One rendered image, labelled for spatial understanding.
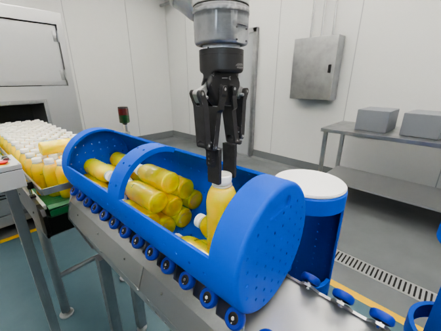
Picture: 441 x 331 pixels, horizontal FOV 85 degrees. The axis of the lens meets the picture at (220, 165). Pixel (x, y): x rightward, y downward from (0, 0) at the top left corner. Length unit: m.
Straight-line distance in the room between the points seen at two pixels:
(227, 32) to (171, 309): 0.64
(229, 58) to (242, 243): 0.30
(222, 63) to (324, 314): 0.57
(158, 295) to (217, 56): 0.62
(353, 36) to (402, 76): 0.79
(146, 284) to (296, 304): 0.41
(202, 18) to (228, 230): 0.34
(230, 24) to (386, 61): 3.39
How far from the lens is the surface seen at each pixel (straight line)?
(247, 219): 0.42
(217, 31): 0.41
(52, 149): 1.41
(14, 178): 1.28
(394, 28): 3.77
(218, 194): 0.47
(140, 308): 1.67
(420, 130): 2.95
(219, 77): 0.42
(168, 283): 0.71
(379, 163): 3.85
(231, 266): 0.44
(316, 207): 0.93
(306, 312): 0.67
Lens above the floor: 1.42
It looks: 20 degrees down
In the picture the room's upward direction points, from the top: straight up
